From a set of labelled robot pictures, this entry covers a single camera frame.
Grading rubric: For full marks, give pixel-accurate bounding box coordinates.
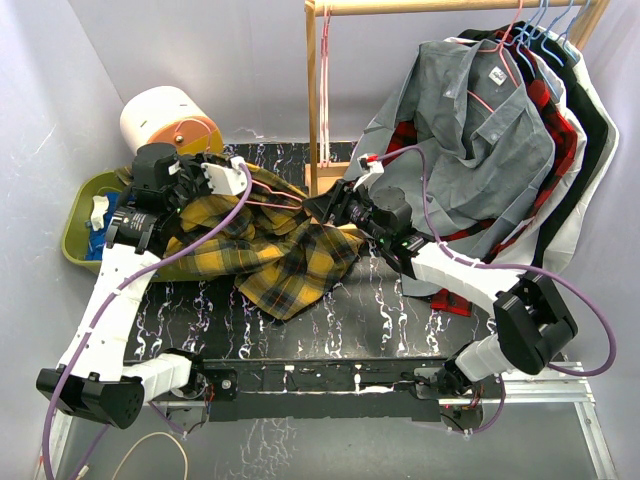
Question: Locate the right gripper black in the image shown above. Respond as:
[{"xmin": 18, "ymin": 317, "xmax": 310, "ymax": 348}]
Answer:
[{"xmin": 303, "ymin": 178, "xmax": 390, "ymax": 246}]

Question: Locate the pink wire hanger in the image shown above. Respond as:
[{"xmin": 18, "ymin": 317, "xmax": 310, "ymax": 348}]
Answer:
[{"xmin": 166, "ymin": 115, "xmax": 304, "ymax": 210}]

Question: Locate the yellow plaid flannel shirt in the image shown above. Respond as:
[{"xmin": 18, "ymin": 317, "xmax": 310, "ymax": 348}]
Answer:
[{"xmin": 114, "ymin": 154, "xmax": 366, "ymax": 321}]

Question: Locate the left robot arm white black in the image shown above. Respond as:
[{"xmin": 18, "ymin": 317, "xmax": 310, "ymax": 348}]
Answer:
[{"xmin": 36, "ymin": 143, "xmax": 252, "ymax": 429}]

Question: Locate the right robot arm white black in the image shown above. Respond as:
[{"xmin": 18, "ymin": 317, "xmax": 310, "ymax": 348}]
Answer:
[{"xmin": 303, "ymin": 180, "xmax": 578, "ymax": 397}]

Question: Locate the red black plaid shirt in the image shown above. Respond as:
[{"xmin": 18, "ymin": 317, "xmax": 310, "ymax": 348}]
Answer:
[{"xmin": 378, "ymin": 29, "xmax": 581, "ymax": 319}]

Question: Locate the grey button shirt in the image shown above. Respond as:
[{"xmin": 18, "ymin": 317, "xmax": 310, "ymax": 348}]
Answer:
[{"xmin": 329, "ymin": 39, "xmax": 557, "ymax": 299}]

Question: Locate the pink hanger holding grey shirt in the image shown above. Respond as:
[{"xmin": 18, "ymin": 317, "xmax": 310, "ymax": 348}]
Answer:
[{"xmin": 457, "ymin": 21, "xmax": 528, "ymax": 120}]

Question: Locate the wooden clothes rack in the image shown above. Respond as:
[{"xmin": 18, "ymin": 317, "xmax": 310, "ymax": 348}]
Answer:
[{"xmin": 303, "ymin": 0, "xmax": 612, "ymax": 236}]

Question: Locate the white orange cylindrical container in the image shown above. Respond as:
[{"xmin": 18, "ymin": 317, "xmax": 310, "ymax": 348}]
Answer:
[{"xmin": 120, "ymin": 86, "xmax": 224, "ymax": 155}]

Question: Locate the white object in bin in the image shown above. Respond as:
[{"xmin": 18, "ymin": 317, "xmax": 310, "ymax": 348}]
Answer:
[{"xmin": 89, "ymin": 195, "xmax": 110, "ymax": 231}]

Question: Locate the blue cloth in bin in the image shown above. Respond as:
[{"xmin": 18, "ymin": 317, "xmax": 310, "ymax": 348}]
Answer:
[{"xmin": 84, "ymin": 192, "xmax": 119, "ymax": 261}]

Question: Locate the green plastic laundry bin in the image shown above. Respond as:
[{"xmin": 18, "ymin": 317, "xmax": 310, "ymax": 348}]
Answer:
[{"xmin": 62, "ymin": 170, "xmax": 197, "ymax": 282}]

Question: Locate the black base bar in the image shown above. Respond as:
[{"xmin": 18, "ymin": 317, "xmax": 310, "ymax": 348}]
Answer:
[{"xmin": 199, "ymin": 358, "xmax": 441, "ymax": 422}]

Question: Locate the white garment on rack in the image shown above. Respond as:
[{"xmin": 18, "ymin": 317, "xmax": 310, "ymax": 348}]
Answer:
[{"xmin": 444, "ymin": 35, "xmax": 621, "ymax": 294}]

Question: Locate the black garment on rack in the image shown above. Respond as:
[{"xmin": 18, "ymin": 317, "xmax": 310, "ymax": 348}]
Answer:
[{"xmin": 460, "ymin": 30, "xmax": 619, "ymax": 273}]

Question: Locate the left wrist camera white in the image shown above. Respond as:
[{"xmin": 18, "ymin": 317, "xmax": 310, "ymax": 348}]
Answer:
[{"xmin": 201, "ymin": 156, "xmax": 248, "ymax": 196}]

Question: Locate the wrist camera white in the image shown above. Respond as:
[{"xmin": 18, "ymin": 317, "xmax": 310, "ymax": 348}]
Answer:
[
  {"xmin": 201, "ymin": 156, "xmax": 248, "ymax": 196},
  {"xmin": 354, "ymin": 154, "xmax": 384, "ymax": 190}
]

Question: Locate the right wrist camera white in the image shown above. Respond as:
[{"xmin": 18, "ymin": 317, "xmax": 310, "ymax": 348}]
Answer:
[{"xmin": 354, "ymin": 154, "xmax": 384, "ymax": 190}]

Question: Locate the pink wire hangers bundle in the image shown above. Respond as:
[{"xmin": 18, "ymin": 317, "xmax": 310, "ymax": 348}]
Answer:
[{"xmin": 319, "ymin": 1, "xmax": 332, "ymax": 168}]

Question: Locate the beige cable on floor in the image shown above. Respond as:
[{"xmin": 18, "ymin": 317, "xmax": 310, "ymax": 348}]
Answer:
[{"xmin": 110, "ymin": 431, "xmax": 189, "ymax": 480}]

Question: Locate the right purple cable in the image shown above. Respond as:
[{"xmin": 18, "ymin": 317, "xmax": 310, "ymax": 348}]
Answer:
[{"xmin": 372, "ymin": 145, "xmax": 619, "ymax": 435}]

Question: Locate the blue wire hanger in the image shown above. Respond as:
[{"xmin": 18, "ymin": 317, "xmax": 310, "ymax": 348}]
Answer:
[
  {"xmin": 540, "ymin": 0, "xmax": 582, "ymax": 67},
  {"xmin": 518, "ymin": 0, "xmax": 564, "ymax": 67}
]

